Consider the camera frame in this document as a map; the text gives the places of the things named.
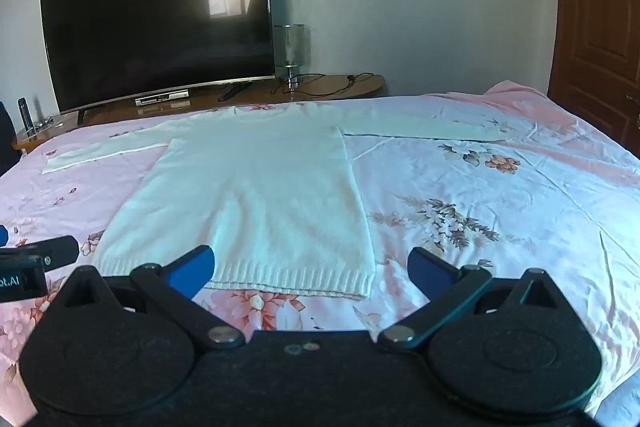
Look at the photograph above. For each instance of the white knit sweater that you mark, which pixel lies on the white knit sweater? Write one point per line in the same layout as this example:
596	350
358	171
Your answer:
260	187

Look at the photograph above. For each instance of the glass table lamp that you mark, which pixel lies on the glass table lamp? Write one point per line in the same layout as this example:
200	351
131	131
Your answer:
290	44

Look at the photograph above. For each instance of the black curved television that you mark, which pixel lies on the black curved television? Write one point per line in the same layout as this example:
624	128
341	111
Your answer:
150	22

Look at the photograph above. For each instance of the wooden television stand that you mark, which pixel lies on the wooden television stand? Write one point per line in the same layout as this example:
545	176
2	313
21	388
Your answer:
320	88

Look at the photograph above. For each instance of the black remote control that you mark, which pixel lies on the black remote control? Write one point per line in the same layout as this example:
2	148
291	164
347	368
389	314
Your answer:
234	91

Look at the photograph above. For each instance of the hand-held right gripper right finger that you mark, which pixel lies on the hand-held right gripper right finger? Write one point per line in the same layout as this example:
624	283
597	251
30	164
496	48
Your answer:
427	272

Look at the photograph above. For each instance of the brown wooden door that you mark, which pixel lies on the brown wooden door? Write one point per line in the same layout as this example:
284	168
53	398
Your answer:
595	17

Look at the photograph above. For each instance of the pink floral bed sheet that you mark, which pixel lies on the pink floral bed sheet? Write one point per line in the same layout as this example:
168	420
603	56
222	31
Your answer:
500	217

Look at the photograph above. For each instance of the dark chair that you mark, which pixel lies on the dark chair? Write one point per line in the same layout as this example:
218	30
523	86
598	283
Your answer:
7	142

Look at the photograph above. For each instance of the silver set-top box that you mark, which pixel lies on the silver set-top box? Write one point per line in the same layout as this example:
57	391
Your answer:
161	97

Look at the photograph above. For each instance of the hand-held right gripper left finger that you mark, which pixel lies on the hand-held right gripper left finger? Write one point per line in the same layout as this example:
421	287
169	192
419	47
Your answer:
192	272

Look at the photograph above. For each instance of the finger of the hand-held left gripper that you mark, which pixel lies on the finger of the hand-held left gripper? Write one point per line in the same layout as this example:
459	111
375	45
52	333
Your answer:
57	251
3	235

